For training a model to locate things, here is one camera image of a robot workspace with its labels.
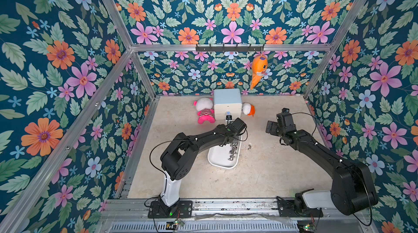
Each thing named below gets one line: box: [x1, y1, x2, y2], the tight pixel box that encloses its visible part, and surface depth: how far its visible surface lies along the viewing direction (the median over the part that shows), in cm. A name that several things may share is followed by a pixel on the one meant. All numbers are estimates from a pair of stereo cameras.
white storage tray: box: [207, 135, 243, 169], surface depth 92 cm
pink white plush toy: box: [193, 97, 217, 125], surface depth 107 cm
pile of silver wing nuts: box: [228, 141, 238, 162], surface depth 95 cm
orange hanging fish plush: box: [250, 51, 271, 90], surface depth 95 cm
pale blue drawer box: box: [213, 88, 243, 121], surface depth 100 cm
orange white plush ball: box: [241, 102, 256, 117], surface depth 107 cm
